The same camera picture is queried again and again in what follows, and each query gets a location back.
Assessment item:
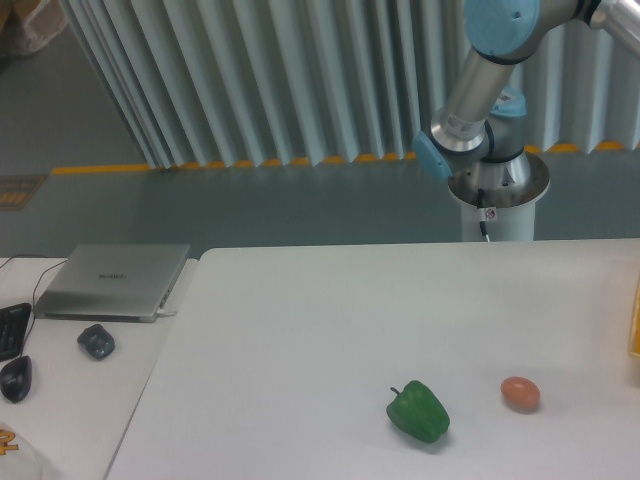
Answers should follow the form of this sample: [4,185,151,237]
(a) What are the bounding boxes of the silver closed laptop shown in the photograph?
[34,244,190,323]

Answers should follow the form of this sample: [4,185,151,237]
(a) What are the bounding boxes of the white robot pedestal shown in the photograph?
[448,151,550,242]

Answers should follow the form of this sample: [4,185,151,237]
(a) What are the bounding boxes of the white striped sleeve forearm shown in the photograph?
[0,422,60,480]

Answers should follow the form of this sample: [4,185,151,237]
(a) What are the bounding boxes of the black keyboard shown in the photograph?
[0,303,32,361]

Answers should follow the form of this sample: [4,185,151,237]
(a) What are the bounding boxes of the brown cardboard box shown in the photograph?
[1,1,68,62]

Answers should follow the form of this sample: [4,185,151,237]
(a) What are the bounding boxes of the brown egg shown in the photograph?
[500,376,541,411]

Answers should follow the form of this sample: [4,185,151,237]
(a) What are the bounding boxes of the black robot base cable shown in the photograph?
[475,188,492,244]

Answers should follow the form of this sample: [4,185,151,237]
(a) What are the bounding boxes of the green bell pepper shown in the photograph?
[386,380,451,444]

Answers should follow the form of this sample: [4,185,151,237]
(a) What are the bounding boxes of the black laptop cable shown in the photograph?
[0,253,69,351]

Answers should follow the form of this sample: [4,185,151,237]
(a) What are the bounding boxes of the black earbud case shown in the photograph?
[77,324,115,361]

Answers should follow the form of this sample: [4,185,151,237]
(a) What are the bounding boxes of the yellow container edge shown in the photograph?
[628,285,640,358]

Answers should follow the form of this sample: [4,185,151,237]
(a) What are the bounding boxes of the black computer mouse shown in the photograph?
[1,356,33,404]

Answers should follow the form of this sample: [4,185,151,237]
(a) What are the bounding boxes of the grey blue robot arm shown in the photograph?
[413,1,639,179]

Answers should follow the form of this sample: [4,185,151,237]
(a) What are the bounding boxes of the grey folding partition screen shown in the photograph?
[60,1,639,168]

